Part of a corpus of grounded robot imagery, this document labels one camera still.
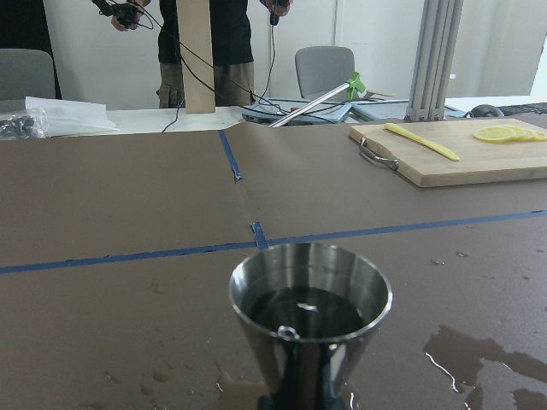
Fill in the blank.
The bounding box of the steel cocktail jigger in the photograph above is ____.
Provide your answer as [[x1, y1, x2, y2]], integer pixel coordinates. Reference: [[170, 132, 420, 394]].
[[228, 243, 393, 409]]

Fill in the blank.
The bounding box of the grey office chair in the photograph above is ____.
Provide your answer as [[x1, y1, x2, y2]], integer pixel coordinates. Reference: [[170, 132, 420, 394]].
[[294, 46, 356, 99]]

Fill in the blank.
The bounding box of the yellow plastic knife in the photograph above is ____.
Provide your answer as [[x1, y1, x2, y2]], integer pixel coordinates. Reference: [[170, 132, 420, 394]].
[[384, 123, 461, 161]]

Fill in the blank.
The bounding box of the person in dark clothes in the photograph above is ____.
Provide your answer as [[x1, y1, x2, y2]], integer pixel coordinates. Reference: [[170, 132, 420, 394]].
[[91, 0, 292, 109]]

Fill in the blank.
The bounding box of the wooden plank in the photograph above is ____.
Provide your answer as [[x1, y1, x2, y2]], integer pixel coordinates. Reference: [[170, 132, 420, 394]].
[[176, 0, 215, 114]]

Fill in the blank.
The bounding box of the bamboo cutting board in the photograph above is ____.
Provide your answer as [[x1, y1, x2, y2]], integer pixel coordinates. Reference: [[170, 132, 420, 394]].
[[350, 118, 546, 188]]

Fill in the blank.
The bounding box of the lemon slice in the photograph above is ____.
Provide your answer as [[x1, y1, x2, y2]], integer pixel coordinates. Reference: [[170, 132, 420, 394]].
[[500, 126, 532, 142], [473, 126, 516, 144], [515, 127, 538, 141], [526, 130, 547, 142]]

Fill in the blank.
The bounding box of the black computer mouse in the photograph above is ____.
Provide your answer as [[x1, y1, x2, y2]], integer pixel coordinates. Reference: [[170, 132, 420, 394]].
[[469, 104, 505, 118]]

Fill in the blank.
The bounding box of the clear plastic bag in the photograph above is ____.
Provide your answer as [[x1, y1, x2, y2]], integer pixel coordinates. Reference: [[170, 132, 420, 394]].
[[1, 97, 119, 140]]

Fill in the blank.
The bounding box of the grey chair left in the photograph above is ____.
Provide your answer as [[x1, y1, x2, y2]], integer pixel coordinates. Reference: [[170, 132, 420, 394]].
[[1, 49, 56, 101]]

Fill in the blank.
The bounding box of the metal cutting board handle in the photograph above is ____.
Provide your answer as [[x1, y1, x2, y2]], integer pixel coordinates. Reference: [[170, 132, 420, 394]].
[[359, 138, 399, 171]]

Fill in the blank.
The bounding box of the green handled metal rod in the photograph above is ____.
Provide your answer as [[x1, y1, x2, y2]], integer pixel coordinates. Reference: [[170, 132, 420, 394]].
[[269, 72, 367, 128]]

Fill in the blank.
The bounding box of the aluminium frame post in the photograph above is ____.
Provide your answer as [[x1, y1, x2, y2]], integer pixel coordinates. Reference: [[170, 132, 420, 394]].
[[405, 0, 463, 122]]

